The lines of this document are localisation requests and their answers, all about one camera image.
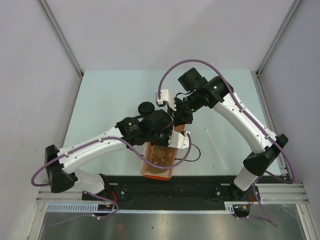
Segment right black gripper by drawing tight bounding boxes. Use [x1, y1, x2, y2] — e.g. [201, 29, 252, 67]
[167, 91, 203, 127]

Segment orange paper bag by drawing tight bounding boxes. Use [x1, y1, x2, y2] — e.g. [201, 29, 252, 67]
[139, 122, 202, 181]

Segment brown pulp cup carrier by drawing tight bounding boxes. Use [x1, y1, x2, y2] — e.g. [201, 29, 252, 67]
[148, 145, 178, 167]

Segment black plastic cup lid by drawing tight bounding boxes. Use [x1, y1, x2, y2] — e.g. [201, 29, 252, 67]
[137, 101, 155, 116]

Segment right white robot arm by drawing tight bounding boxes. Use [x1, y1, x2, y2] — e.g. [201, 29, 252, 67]
[172, 67, 289, 201]

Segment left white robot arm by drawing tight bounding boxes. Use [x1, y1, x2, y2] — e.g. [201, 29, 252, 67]
[45, 110, 173, 200]

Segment white wrapped straw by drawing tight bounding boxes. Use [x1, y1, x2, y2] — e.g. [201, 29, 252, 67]
[205, 128, 228, 171]

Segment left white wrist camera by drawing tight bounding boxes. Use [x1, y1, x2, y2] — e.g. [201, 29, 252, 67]
[168, 130, 190, 149]

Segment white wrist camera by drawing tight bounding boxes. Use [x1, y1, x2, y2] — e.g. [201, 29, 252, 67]
[155, 89, 176, 111]
[168, 130, 190, 149]

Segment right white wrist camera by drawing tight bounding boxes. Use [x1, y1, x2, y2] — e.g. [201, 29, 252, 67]
[155, 89, 176, 111]

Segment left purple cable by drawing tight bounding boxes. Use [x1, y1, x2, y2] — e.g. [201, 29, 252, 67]
[31, 133, 193, 227]

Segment purple cable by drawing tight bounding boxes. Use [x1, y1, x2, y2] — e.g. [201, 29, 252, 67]
[31, 133, 193, 227]
[157, 59, 296, 228]

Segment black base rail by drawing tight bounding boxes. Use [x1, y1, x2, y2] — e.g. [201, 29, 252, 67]
[82, 174, 292, 211]

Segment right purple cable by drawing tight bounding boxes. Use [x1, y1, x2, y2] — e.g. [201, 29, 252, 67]
[157, 59, 296, 228]

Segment white slotted cable duct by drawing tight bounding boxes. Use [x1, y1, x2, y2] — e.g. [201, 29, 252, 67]
[46, 202, 235, 214]

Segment right aluminium frame post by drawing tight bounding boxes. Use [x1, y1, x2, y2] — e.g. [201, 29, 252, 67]
[255, 0, 304, 78]

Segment aluminium frame post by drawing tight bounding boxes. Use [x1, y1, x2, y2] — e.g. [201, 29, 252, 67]
[36, 0, 84, 79]
[255, 0, 304, 78]

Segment left aluminium frame post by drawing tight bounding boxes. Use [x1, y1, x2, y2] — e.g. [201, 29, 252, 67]
[36, 0, 84, 79]

